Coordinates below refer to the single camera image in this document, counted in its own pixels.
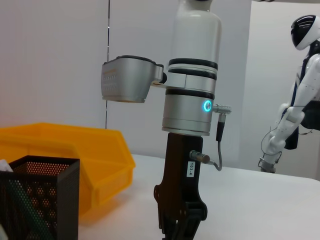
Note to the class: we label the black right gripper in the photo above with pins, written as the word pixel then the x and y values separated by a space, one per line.
pixel 182 180

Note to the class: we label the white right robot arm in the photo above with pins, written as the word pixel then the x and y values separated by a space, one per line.
pixel 197 50

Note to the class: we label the black mesh pen holder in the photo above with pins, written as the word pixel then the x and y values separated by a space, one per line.
pixel 50 200

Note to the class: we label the right gripper silver plug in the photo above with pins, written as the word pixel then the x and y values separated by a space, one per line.
pixel 200 156

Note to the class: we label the yellow plastic bin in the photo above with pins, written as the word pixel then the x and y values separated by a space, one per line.
pixel 75 145

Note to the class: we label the white humanoid robot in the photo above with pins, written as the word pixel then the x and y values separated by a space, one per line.
pixel 300 87

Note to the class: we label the right wrist camera housing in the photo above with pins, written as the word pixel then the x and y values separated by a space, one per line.
pixel 125 80

